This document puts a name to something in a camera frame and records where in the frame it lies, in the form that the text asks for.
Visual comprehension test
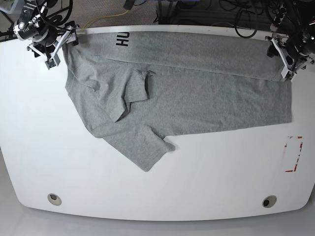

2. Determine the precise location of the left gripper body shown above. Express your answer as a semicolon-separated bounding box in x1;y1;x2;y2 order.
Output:
283;29;315;65

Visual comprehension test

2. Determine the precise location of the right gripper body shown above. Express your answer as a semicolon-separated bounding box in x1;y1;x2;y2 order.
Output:
13;14;64;47

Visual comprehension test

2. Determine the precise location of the grey T-shirt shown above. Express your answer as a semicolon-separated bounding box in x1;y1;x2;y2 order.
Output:
63;31;292;172

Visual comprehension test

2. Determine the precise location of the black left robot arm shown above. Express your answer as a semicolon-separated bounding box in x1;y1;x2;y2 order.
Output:
263;0;315;62

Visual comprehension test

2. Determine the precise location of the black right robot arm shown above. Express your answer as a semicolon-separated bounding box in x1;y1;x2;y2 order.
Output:
13;0;79;61

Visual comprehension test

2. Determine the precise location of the black tripod stand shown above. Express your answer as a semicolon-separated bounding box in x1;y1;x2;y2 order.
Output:
0;11;20;42

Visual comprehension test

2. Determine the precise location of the white power strip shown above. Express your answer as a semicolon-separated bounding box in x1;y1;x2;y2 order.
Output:
270;4;287;32

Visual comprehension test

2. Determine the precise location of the red tape rectangle marking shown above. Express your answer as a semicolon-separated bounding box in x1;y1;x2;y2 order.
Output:
282;136;304;173

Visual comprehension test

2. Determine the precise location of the black box under desk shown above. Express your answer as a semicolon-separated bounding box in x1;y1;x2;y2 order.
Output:
157;0;178;25

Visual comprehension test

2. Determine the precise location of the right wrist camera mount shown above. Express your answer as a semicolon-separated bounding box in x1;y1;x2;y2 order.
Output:
27;21;79;69

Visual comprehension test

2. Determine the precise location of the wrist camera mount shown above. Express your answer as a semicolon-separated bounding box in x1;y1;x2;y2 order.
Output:
27;21;79;69
265;35;315;82

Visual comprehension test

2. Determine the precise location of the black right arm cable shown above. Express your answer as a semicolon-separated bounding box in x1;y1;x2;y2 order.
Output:
36;0;74;32

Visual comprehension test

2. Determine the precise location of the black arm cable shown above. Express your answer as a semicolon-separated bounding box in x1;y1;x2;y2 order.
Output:
233;0;303;39
36;0;74;32

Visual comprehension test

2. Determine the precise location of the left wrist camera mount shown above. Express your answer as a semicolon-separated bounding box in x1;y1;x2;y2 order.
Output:
265;35;315;82

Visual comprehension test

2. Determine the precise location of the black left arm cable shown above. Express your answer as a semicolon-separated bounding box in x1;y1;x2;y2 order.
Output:
233;0;303;39

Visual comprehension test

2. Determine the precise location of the yellow cable on floor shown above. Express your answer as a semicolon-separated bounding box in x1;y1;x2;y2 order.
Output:
83;6;130;29

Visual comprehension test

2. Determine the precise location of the left table cable grommet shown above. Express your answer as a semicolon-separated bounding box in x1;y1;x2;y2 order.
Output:
47;193;62;206

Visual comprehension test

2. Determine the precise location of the table cable grommet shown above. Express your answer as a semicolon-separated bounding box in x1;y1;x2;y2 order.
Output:
47;193;62;206
262;195;277;208

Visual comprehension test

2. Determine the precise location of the right table cable grommet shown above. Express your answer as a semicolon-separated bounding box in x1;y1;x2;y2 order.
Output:
262;195;277;208

